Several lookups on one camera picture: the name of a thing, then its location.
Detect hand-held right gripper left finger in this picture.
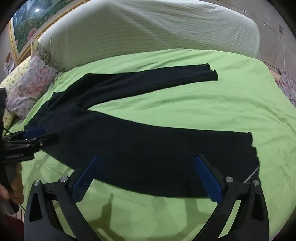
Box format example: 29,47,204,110
23,155,102,241

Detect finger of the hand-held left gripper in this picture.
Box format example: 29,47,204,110
23,127,46,140
30,133,59,153

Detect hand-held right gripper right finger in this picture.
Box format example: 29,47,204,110
194,154,270,241

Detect dark navy pants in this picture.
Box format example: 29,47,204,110
24,64,260,198

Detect person's left forearm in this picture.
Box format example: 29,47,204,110
0,204,25,241

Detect person's left hand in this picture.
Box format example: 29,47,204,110
0,170,25,205

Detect pink floral pillow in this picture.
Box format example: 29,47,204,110
6,49,59,119

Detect yellow floral pillow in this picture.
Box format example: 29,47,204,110
0,56,31,130

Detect green bed sheet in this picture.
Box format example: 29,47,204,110
20,49,296,241

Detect gold framed floral painting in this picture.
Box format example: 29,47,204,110
9,0,93,64

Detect pink plaid cloth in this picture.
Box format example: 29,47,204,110
276,70,296,107

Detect white striped headboard cushion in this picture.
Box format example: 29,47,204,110
37,0,260,71

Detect small wall photos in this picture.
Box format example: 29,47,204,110
4,52,15,73

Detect white wall cable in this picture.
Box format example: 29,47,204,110
279,24,287,70

